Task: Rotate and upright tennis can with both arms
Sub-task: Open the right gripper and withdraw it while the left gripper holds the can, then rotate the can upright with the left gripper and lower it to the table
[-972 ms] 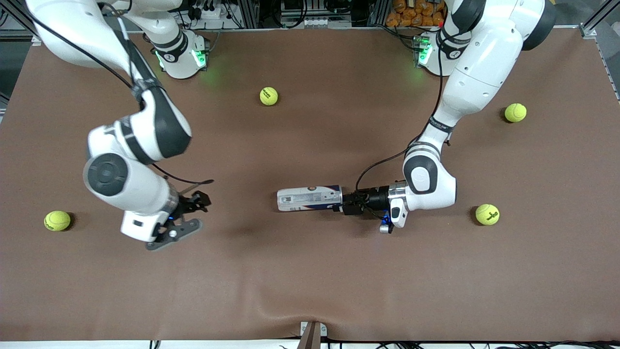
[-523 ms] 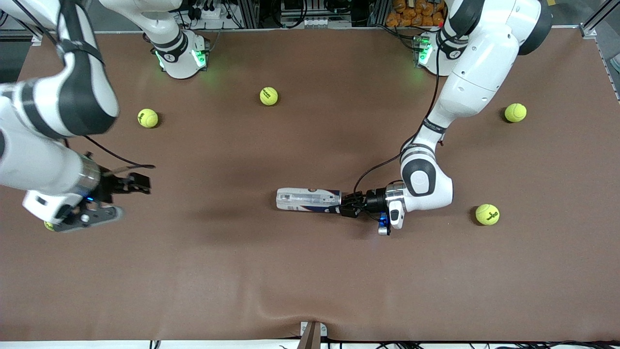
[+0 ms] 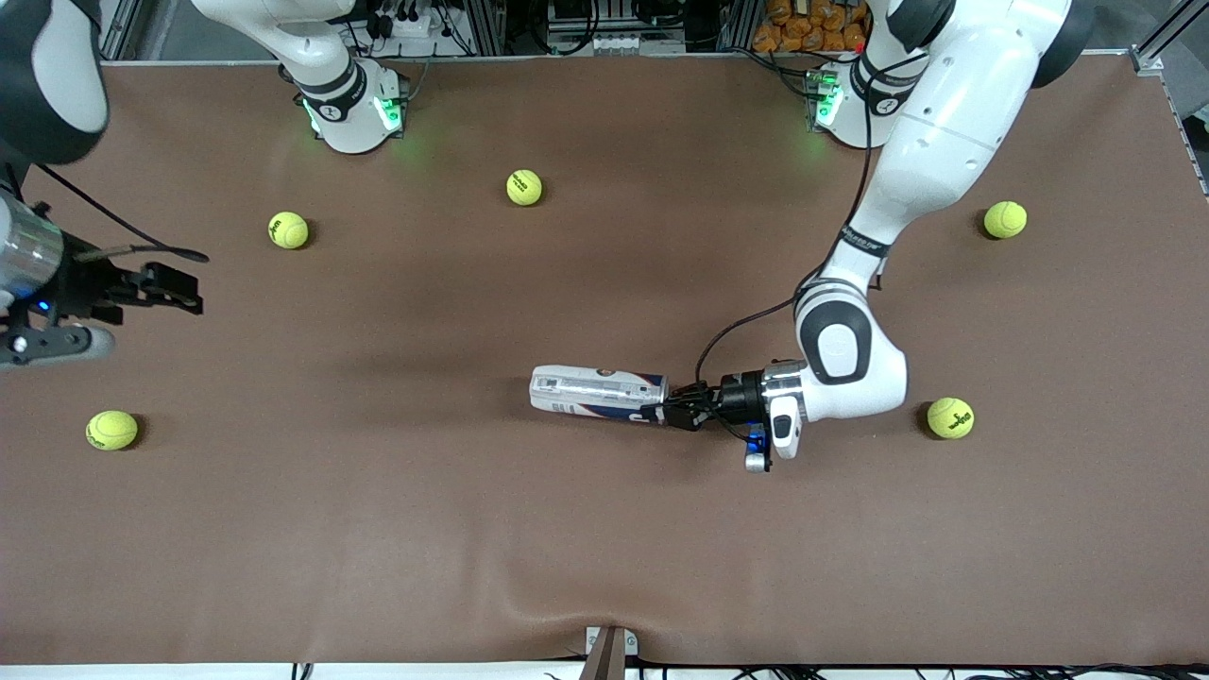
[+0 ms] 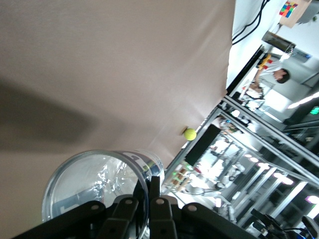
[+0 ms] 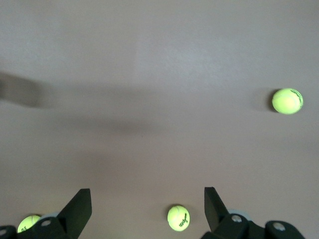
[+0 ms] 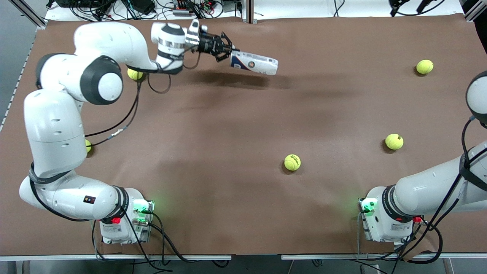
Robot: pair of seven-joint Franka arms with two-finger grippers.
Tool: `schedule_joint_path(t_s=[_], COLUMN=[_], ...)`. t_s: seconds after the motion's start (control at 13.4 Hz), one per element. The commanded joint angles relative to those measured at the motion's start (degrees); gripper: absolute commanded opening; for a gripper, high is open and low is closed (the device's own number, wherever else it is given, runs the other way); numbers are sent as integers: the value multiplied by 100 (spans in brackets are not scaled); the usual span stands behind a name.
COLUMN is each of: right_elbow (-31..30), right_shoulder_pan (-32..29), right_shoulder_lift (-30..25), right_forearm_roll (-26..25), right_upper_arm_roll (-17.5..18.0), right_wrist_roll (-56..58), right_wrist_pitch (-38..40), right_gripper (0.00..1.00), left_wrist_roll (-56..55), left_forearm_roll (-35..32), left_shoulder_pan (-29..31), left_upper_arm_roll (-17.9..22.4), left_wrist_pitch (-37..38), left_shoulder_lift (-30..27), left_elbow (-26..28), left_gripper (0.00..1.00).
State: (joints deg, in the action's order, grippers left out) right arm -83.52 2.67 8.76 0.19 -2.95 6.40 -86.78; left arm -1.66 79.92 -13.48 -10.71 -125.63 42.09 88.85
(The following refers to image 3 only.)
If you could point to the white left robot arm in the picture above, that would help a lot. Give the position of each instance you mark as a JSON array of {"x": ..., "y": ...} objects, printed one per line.
[{"x": 945, "y": 123}]

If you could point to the pile of orange bags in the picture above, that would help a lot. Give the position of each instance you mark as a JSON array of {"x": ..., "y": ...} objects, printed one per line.
[{"x": 803, "y": 28}]

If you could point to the yellow Wilson 3 tennis ball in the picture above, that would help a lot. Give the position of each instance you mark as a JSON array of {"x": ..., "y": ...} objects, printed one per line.
[{"x": 950, "y": 417}]

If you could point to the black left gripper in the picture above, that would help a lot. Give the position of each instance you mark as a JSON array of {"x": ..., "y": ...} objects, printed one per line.
[{"x": 738, "y": 397}]

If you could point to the brown table mat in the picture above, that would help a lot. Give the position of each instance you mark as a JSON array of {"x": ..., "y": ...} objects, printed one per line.
[{"x": 472, "y": 519}]

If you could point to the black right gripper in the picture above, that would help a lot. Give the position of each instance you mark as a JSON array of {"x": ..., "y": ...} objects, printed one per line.
[{"x": 92, "y": 287}]

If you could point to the white blue tennis ball can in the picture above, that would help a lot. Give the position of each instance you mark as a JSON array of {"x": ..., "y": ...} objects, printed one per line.
[{"x": 586, "y": 392}]

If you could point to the grey metal mat clamp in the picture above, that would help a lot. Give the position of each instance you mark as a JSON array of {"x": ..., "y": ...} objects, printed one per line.
[{"x": 609, "y": 656}]

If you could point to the white power strip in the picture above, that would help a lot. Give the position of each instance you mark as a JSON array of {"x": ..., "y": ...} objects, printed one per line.
[{"x": 411, "y": 26}]

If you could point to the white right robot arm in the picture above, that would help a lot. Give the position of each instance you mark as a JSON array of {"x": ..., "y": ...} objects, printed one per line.
[{"x": 349, "y": 123}]

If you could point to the aluminium frame corner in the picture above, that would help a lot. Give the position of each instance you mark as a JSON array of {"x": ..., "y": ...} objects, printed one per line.
[
  {"x": 123, "y": 28},
  {"x": 1148, "y": 59}
]

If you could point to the aluminium frame post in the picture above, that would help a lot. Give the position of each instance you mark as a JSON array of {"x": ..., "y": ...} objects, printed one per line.
[
  {"x": 484, "y": 24},
  {"x": 737, "y": 24}
]

